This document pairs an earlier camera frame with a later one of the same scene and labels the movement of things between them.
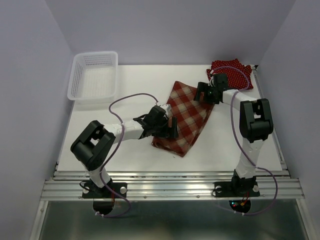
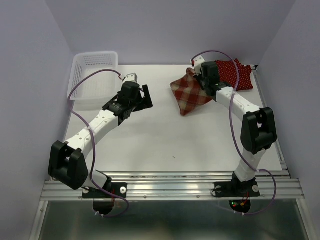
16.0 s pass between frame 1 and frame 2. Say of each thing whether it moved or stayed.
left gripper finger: moved
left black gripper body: moved
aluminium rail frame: stayed
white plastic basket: stayed
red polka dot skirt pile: stayed
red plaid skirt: moved
